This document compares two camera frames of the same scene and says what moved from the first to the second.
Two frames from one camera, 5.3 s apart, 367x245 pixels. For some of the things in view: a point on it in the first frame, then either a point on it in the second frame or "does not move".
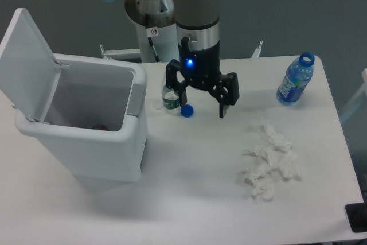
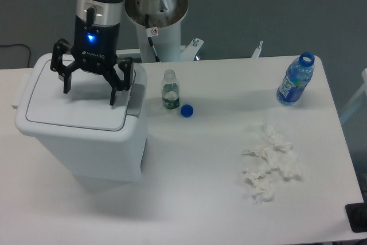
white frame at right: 362,90 does not move
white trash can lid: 29,72 -> 43,108
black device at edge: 356,214 does not move
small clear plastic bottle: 170,100 does not move
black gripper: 202,67 -> 96,49
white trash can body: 95,119 does not move
